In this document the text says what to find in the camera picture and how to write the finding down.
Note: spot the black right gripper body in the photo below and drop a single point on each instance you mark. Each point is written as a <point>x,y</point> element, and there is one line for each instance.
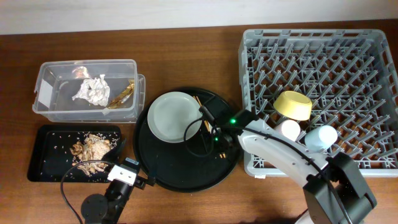
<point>217,143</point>

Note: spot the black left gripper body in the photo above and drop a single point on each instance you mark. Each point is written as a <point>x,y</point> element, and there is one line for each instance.
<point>139,183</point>

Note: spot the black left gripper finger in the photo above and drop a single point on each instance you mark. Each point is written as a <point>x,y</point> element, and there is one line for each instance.
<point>113,155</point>
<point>152,169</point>

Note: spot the wooden chopstick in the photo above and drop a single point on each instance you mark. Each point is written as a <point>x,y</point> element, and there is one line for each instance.
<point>206,127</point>
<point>213,111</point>

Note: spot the food scraps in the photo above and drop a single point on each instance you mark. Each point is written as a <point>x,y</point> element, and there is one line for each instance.
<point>93,148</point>

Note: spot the grey plate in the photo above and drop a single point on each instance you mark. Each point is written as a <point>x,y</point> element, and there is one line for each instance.
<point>170,114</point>

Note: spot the white tissue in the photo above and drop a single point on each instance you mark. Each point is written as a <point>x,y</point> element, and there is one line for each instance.
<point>96,91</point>

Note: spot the pink plastic cup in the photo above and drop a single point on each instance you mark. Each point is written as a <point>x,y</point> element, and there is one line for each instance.
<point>289,128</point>

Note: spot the brown gold snack wrapper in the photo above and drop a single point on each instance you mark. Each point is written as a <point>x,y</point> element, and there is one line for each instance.
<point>123,96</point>

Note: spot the yellow bowl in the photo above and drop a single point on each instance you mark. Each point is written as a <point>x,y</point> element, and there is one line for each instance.
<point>293,105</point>

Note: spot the blue plastic cup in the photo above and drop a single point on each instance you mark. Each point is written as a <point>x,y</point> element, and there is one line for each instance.
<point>320,139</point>

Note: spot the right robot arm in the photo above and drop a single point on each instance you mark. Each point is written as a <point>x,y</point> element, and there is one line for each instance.
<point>335,190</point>

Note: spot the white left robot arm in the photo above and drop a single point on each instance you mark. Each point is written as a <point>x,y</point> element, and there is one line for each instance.
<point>107,208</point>

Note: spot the grey dishwasher rack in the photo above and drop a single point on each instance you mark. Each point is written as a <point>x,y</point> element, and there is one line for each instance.
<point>349,75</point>

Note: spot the round black tray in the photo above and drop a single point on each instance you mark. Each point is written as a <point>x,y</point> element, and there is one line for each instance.
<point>178,169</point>

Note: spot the black rectangular tray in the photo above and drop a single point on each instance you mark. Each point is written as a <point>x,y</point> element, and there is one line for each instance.
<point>52,158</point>

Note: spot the clear plastic bin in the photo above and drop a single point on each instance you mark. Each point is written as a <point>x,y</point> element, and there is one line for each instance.
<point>58,82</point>

